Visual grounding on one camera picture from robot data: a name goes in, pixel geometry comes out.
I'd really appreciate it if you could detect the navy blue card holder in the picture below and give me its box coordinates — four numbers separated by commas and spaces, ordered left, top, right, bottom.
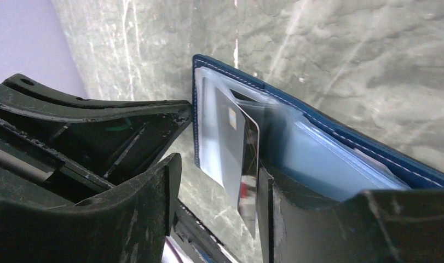
192, 54, 444, 201

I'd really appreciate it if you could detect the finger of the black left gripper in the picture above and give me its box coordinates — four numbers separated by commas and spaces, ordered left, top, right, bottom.
0, 74, 191, 202

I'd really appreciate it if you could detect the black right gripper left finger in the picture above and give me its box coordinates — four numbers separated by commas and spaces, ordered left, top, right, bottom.
0, 153, 182, 262

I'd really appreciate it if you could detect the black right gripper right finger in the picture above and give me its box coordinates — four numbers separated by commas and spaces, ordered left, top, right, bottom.
257, 167, 444, 262

